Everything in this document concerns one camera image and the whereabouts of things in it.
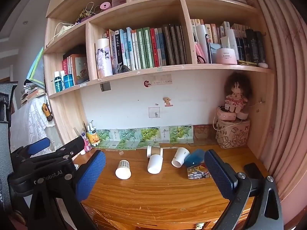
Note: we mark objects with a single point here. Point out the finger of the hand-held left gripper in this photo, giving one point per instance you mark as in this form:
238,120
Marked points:
38,146
69,147

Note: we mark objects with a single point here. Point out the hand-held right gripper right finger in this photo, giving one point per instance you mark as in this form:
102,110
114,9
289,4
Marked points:
219,175

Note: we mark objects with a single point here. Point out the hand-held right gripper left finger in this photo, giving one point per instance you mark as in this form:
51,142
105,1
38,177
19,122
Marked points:
92,172

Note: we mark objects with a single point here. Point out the blue cup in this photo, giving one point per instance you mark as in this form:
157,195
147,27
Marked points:
195,158

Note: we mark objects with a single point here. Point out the grid patterned white cup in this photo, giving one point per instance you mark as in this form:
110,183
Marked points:
123,172

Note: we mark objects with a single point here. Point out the white cup with black mark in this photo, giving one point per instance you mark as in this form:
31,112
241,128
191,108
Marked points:
179,157

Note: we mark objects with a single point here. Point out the plain white cup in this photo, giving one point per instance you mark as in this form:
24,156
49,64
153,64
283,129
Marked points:
154,164

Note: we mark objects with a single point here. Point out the brown sleeved paper cup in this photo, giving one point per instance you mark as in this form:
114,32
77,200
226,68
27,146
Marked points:
156,151

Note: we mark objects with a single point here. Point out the pink small bottle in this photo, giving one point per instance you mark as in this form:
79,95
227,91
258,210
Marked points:
86,145

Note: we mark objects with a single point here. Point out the colourful booklet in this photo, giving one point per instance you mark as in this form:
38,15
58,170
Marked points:
197,172

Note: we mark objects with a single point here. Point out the white lace cloth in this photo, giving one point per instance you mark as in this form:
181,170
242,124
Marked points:
31,122

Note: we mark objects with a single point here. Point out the black phone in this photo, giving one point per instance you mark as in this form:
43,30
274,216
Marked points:
253,170

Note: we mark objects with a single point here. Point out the yellow hanging toy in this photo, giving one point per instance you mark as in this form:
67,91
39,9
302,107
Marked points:
47,112

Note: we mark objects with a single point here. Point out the leaf print card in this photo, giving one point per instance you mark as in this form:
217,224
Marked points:
105,136
126,136
150,134

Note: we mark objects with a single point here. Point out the patterned storage box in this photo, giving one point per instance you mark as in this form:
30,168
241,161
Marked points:
231,135

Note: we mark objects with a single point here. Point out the messy pile of books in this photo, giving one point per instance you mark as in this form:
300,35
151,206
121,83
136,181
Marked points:
30,93

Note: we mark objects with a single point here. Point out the green leaf patterned boxes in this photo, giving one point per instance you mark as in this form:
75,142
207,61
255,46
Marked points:
178,134

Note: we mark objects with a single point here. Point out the pink speaker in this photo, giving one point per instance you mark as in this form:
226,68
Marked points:
225,116

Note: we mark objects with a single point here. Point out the teal bottle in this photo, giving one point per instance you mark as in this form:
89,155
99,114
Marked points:
68,81
58,82

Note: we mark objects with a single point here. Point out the green framed board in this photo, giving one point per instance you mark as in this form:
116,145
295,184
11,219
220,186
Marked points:
37,67

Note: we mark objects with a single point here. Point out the grey metal plate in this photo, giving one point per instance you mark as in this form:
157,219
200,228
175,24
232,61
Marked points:
105,86

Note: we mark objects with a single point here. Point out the orange picture book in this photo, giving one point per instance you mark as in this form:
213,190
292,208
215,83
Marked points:
80,68

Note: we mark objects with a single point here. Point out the red book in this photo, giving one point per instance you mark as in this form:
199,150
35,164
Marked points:
64,67

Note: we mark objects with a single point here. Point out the plush bunny doll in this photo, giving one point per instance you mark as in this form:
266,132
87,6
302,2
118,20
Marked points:
236,95

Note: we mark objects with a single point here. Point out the dark crumpled cloth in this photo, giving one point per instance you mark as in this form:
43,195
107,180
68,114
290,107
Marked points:
121,68

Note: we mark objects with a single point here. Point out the white patterned cylinder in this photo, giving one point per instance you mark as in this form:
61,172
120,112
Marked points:
104,57

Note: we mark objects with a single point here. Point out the pink curtain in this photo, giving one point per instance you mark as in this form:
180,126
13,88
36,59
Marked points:
287,88

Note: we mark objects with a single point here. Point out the white pebble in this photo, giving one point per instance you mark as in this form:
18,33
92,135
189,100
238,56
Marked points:
263,65

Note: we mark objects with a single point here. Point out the row of green and dark books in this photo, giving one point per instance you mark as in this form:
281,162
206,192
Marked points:
144,48

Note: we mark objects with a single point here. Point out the pink scissors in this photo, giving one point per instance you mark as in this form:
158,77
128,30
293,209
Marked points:
199,50

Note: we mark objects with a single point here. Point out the row of beige and black books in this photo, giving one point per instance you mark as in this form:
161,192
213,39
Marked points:
249,45

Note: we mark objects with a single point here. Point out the patterned gift bag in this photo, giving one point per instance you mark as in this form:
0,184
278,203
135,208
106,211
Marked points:
84,14

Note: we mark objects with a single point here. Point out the white paper roll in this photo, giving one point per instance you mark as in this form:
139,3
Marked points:
201,36

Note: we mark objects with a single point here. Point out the pink ribbon roll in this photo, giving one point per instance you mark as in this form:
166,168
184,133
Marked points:
104,5

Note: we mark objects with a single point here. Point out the wooden bookshelf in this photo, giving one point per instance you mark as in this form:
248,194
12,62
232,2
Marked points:
153,12

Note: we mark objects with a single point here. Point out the square wall sticker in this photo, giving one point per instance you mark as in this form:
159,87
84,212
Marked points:
154,112

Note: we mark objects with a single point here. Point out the cartoon wall sticker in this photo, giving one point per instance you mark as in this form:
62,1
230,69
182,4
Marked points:
168,101

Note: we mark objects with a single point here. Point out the red wall sticker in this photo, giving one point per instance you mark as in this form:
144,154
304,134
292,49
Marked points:
146,83

